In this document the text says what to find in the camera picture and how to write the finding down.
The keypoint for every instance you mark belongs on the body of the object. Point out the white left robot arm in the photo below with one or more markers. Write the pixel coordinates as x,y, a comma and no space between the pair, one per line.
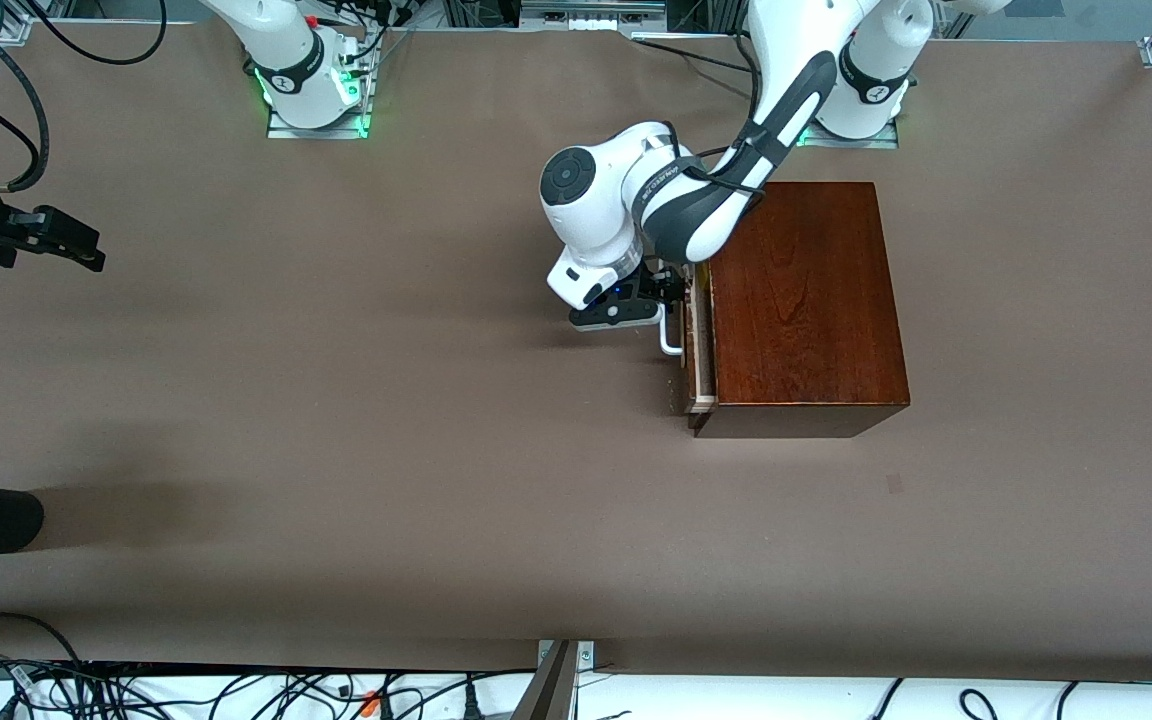
586,190

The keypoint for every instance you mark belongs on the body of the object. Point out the white power strip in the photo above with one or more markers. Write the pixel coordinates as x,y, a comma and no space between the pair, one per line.
591,22

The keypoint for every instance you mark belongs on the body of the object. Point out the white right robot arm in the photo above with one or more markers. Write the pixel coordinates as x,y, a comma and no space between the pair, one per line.
291,50

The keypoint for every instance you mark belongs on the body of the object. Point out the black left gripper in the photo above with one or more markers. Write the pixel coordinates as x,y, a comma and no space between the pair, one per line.
658,281

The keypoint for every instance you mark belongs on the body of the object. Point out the dark brown wooden cabinet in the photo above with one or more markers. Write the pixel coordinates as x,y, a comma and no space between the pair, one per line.
806,300

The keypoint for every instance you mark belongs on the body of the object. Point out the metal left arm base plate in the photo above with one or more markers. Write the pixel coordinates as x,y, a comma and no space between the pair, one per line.
886,143

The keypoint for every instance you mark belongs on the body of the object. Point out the dark camera mount post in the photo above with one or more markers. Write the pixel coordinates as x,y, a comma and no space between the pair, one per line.
548,690

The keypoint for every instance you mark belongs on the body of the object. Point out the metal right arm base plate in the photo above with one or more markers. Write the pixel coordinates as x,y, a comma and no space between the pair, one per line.
316,132

